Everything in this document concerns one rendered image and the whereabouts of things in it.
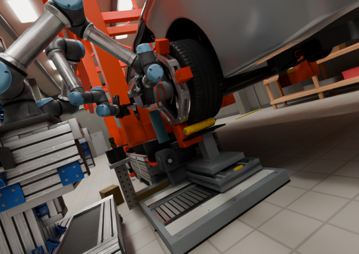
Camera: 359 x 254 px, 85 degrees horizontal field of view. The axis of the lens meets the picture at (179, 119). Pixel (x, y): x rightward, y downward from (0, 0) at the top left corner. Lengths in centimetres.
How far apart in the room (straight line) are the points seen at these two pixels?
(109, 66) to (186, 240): 146
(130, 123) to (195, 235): 106
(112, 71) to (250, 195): 145
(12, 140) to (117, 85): 102
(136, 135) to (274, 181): 112
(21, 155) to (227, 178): 107
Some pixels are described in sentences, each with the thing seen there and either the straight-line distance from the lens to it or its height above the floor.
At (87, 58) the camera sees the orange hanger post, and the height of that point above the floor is 221.
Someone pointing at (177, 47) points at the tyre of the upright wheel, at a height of 105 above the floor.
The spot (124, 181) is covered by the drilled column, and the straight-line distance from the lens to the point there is 191.
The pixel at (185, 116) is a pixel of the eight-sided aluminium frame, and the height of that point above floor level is 61.
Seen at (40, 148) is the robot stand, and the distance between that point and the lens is 100.
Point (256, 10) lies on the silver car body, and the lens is 101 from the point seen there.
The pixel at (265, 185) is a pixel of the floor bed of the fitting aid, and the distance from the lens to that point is 131.
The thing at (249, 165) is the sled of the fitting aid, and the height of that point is 15.
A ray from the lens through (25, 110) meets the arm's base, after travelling 104.
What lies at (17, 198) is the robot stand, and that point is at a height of 53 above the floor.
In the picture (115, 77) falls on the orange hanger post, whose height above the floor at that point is 115.
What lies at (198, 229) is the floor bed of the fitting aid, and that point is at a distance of 110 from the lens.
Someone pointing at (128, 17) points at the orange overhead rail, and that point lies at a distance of 521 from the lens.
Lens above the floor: 61
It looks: level
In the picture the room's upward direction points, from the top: 20 degrees counter-clockwise
